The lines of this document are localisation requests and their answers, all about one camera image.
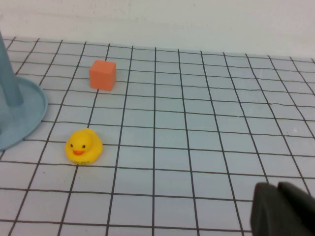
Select orange foam cube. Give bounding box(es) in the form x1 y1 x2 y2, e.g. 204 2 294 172
89 59 117 91

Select blue cup stand white caps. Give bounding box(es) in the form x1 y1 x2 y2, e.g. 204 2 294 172
0 29 49 152

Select white black-grid tablecloth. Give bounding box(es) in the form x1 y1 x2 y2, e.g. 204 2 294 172
0 36 315 236

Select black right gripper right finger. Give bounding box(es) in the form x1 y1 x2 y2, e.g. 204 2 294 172
278 181 315 236

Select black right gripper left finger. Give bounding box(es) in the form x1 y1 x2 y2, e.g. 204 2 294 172
250 182 309 236

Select yellow rubber duck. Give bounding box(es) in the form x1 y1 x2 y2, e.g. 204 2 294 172
64 128 103 166

